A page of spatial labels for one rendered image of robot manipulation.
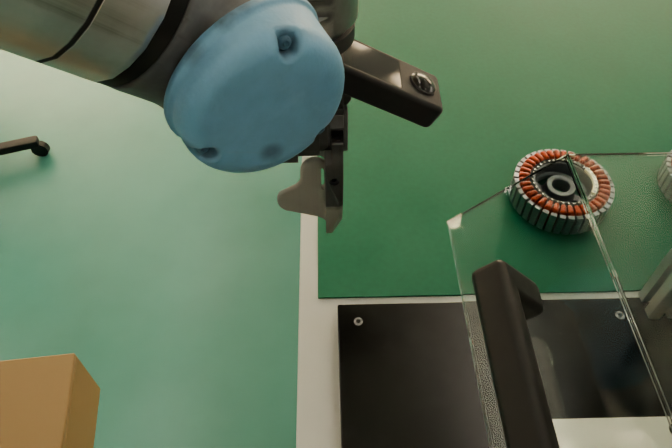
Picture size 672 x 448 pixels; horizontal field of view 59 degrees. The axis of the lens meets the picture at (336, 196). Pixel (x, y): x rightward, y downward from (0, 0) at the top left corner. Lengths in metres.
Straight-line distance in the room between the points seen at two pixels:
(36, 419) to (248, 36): 0.40
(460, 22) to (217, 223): 0.94
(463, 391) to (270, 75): 0.41
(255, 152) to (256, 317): 1.25
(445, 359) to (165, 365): 0.98
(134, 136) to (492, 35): 1.29
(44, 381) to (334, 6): 0.38
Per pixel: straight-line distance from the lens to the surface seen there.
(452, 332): 0.60
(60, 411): 0.55
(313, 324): 0.62
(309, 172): 0.52
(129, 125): 2.03
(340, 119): 0.47
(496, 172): 0.77
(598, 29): 1.07
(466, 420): 0.56
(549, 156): 0.75
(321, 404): 0.58
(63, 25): 0.21
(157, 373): 1.47
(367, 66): 0.47
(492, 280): 0.28
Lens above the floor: 1.29
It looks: 49 degrees down
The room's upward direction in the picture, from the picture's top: straight up
